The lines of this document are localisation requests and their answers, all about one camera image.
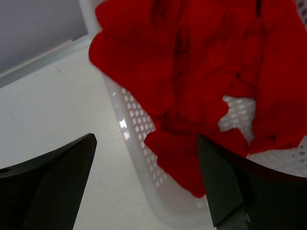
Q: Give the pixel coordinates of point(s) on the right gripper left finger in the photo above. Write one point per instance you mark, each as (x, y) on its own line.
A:
(45, 193)

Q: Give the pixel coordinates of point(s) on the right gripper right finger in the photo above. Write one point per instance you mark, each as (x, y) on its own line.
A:
(244, 195)

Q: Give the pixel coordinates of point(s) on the red t shirts pile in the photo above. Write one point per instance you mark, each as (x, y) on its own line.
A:
(234, 71)

